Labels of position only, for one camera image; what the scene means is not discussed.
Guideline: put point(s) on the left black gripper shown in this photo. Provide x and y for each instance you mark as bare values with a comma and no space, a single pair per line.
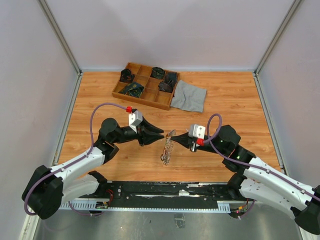
144,135

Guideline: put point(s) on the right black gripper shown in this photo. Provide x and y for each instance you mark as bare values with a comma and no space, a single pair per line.
184,139

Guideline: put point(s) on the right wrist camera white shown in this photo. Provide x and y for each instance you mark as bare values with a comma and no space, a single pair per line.
197,131

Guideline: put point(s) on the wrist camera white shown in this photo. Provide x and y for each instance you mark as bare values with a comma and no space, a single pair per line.
134,119
197,131

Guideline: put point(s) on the rolled purple tie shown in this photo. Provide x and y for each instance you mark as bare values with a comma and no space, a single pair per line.
165,87

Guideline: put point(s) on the wooden divided tray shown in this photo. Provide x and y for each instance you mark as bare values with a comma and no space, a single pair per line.
151,95

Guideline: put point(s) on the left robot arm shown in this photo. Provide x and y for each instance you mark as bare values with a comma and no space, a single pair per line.
50,187

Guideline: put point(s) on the rolled dark tie back left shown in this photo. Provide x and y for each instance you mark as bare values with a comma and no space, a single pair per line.
126,76

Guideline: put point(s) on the blue patterned tie front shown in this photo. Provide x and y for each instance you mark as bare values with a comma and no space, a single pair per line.
133,89

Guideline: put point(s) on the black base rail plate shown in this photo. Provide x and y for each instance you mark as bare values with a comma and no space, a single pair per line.
176,192

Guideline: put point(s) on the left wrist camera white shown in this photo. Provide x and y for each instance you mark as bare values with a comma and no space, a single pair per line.
134,119

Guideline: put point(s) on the rolled dark tie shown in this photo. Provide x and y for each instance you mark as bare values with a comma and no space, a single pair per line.
126,76
171,78

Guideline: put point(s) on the rolled green tie back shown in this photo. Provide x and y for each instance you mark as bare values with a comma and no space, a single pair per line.
157,73

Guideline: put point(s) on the grey folded cloth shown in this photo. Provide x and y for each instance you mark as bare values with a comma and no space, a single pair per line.
188,97

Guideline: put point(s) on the rolled dark tie right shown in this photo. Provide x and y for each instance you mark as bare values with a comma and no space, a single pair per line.
171,78

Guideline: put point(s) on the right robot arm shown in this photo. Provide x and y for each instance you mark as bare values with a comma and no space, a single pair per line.
255,179

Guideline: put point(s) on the slotted grey cable duct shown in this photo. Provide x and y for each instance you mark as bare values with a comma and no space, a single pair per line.
148,205

